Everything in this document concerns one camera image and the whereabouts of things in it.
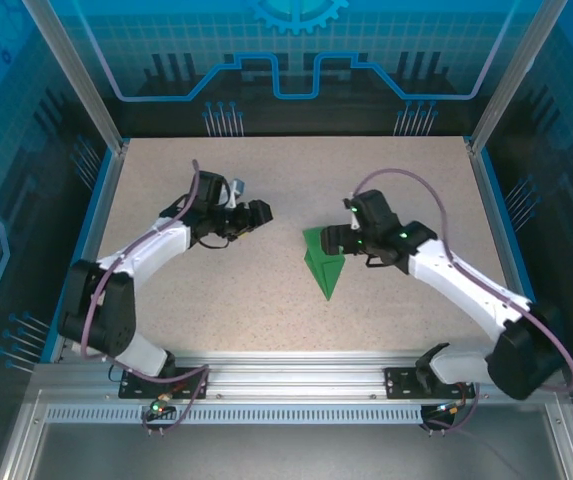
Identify aluminium frame post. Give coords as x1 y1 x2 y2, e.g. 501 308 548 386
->
19 0 130 154
467 0 558 155

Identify aluminium mounting rail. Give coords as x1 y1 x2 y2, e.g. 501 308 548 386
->
30 349 565 401

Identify slotted cable duct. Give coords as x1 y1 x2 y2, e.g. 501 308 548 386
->
44 404 426 427

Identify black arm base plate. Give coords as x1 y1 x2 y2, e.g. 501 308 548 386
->
118 366 210 401
384 366 482 400

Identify aluminium side rail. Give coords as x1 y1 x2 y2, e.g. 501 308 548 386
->
48 142 131 365
468 142 557 365

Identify green paper sheet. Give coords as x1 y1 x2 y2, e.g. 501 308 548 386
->
300 225 346 302

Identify cable connector with LED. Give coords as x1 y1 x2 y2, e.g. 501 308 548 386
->
434 398 468 417
146 392 176 417

